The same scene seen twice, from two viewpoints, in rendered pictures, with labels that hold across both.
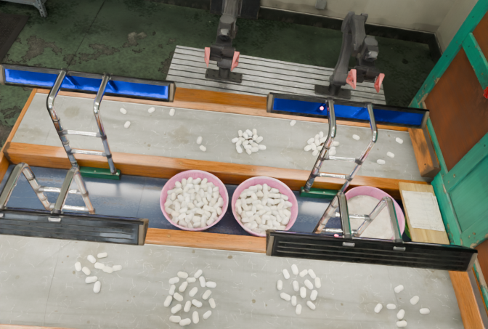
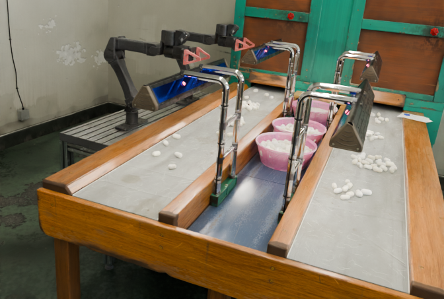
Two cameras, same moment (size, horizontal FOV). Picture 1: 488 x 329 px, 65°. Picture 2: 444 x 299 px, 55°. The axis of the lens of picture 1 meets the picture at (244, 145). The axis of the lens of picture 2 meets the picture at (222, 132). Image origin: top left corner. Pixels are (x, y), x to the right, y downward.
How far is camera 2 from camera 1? 201 cm
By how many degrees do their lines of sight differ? 59
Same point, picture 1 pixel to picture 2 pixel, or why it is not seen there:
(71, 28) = not seen: outside the picture
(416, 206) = not seen: hidden behind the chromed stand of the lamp
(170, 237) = (322, 156)
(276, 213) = not seen: hidden behind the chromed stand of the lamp
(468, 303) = (380, 96)
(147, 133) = (195, 150)
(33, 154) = (192, 199)
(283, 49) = (34, 164)
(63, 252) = (327, 204)
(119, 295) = (372, 187)
